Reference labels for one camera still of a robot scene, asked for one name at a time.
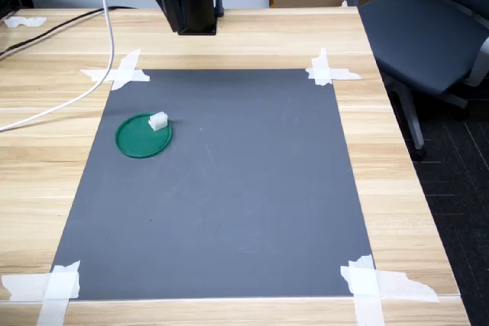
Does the round green lid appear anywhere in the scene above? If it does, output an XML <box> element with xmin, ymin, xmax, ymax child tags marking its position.
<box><xmin>115</xmin><ymin>112</ymin><xmax>173</xmax><ymax>160</ymax></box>

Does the dark grey mat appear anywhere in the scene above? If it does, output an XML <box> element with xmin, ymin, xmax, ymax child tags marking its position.
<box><xmin>50</xmin><ymin>69</ymin><xmax>377</xmax><ymax>302</ymax></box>

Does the small white plastic terminal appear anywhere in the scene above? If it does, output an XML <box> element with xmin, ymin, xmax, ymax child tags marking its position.
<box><xmin>147</xmin><ymin>111</ymin><xmax>170</xmax><ymax>133</ymax></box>

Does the grey-blue office chair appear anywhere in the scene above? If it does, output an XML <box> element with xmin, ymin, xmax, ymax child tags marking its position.
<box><xmin>342</xmin><ymin>0</ymin><xmax>489</xmax><ymax>162</ymax></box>

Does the black cable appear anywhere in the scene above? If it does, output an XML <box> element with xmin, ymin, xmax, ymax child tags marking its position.
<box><xmin>0</xmin><ymin>5</ymin><xmax>107</xmax><ymax>60</ymax></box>

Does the crumpled white tape scrap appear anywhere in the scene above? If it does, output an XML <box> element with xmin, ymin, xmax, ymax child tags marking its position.
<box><xmin>3</xmin><ymin>16</ymin><xmax>48</xmax><ymax>29</ymax></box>

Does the white cable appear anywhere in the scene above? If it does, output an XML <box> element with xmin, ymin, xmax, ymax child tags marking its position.
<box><xmin>0</xmin><ymin>0</ymin><xmax>117</xmax><ymax>133</ymax></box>

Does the white masking tape strip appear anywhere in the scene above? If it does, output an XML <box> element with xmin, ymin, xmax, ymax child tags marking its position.
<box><xmin>110</xmin><ymin>49</ymin><xmax>141</xmax><ymax>92</ymax></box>
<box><xmin>36</xmin><ymin>260</ymin><xmax>82</xmax><ymax>326</ymax></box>
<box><xmin>79</xmin><ymin>68</ymin><xmax>151</xmax><ymax>83</ymax></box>
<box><xmin>339</xmin><ymin>253</ymin><xmax>384</xmax><ymax>326</ymax></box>
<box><xmin>310</xmin><ymin>47</ymin><xmax>333</xmax><ymax>87</ymax></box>
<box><xmin>339</xmin><ymin>266</ymin><xmax>440</xmax><ymax>303</ymax></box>
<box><xmin>305</xmin><ymin>67</ymin><xmax>362</xmax><ymax>82</ymax></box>
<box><xmin>1</xmin><ymin>273</ymin><xmax>81</xmax><ymax>302</ymax></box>

